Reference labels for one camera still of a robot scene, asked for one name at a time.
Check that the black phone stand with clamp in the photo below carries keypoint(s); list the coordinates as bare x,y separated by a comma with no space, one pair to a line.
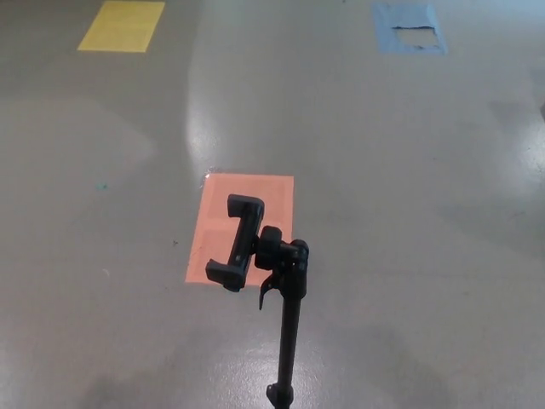
289,341

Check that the orange rectangular floor sheet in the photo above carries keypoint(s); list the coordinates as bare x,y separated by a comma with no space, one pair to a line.
277,196

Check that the torn blue floor sheet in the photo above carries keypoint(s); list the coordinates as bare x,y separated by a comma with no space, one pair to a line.
385,36

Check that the yellow rectangular floor sheet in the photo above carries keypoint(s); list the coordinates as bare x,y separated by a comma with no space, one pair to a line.
121,27

